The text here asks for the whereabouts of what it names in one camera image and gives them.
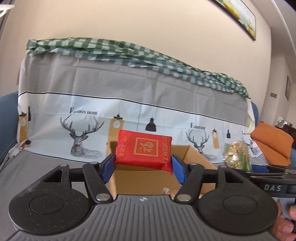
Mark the clear bag of biscuits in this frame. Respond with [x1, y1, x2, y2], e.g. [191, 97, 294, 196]
[162, 188, 171, 195]

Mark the green checkered cloth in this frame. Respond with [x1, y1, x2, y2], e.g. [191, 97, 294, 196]
[26, 38, 249, 98]

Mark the yellow framed wall picture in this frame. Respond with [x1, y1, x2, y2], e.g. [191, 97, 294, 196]
[212, 0, 256, 41]

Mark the deer print sofa cover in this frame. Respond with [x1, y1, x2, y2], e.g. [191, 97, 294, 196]
[1, 53, 258, 240]

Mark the open cardboard box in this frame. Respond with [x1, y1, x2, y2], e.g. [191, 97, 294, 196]
[106, 145, 217, 197]

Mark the round green peanut snack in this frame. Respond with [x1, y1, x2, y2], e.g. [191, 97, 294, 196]
[222, 141, 252, 172]

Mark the orange cushion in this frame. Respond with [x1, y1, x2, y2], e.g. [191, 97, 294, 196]
[250, 123, 293, 167]

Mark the red square snack packet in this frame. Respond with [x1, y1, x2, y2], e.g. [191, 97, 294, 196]
[115, 130, 173, 173]

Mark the small dark wall frame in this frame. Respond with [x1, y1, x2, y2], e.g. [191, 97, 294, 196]
[285, 76, 292, 101]

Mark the white clothes hanger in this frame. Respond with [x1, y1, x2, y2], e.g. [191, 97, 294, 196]
[0, 4, 15, 18]

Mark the dark wooden side cabinet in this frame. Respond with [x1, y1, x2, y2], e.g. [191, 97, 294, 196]
[275, 117, 296, 150]

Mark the person's right hand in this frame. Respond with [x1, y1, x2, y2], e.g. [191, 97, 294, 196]
[271, 201, 296, 241]

